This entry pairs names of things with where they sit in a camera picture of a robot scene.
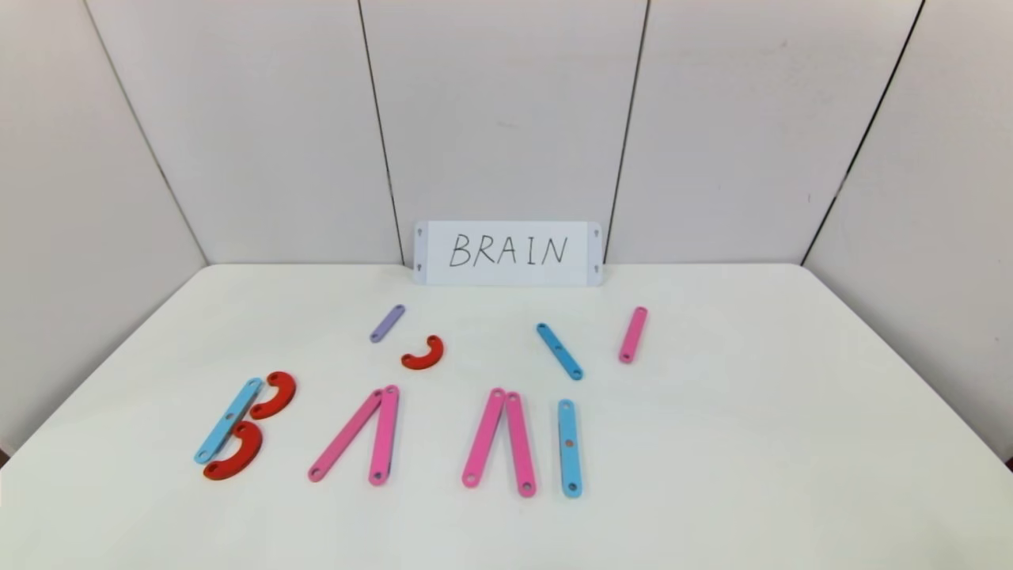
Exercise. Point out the short pink bar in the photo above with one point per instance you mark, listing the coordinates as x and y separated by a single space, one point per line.
633 335

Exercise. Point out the long pink bar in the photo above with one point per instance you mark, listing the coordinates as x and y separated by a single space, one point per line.
346 435
483 438
384 435
520 443

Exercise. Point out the short blue bar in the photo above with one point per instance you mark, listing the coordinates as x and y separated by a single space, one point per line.
559 351

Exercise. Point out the small red arc piece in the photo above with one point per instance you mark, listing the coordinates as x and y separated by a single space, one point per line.
435 350

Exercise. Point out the long blue bar orange dot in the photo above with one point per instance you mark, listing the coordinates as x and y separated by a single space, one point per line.
570 467

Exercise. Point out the short purple bar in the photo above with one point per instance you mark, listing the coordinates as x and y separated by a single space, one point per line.
387 323

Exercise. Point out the medium red arc piece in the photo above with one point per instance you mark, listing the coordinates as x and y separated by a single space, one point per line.
286 393

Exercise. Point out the long plain blue bar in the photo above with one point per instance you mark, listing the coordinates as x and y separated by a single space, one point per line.
237 408

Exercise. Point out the white sign card reading BRAIN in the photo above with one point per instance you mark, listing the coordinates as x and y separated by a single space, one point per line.
475 273

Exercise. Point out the large red arc piece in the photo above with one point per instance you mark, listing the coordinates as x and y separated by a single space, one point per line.
252 455

